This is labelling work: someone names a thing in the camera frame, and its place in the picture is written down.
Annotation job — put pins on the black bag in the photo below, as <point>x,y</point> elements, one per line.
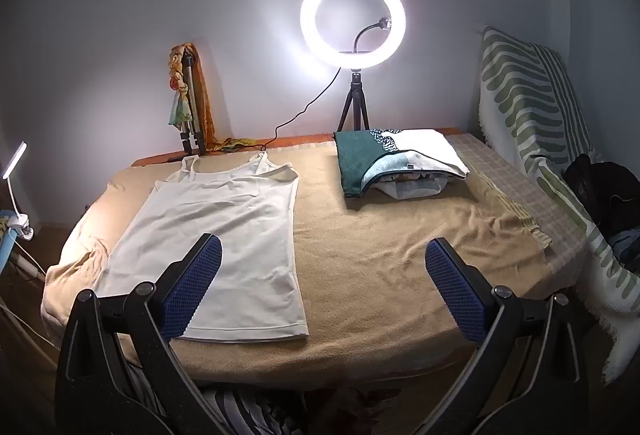
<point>605,185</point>

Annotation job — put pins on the grey folded garment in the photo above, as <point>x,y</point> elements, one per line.
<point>415,187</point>

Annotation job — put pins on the white folded garment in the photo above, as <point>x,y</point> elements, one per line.
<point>430,152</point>

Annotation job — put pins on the green striped white blanket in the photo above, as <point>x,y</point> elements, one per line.
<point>520,105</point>

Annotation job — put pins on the white tank top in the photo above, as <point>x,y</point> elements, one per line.
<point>215,225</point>

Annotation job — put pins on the silver folded tripod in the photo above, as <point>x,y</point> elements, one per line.
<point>189,135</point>

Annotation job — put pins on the blue cloth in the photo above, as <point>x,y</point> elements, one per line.
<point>627,247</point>

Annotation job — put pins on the tan blanket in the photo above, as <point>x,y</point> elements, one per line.
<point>375,265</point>

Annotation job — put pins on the checkered bed sheet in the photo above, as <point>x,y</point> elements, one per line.
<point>500,170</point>

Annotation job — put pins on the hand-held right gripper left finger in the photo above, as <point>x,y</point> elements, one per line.
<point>192,285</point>

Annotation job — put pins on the black gooseneck phone holder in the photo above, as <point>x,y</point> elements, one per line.
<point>361,35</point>

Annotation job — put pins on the black white striped cloth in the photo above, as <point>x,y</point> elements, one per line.
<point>240,410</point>

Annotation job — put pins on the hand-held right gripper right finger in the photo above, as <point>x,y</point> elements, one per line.
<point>457,290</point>

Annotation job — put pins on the floral patterned scarf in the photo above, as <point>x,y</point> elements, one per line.
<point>180,112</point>

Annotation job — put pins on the light blue board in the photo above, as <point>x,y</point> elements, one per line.
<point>6,240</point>

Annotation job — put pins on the white clip desk lamp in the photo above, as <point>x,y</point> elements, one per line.
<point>15,162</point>

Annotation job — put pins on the orange scarf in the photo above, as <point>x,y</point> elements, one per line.
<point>202,100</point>

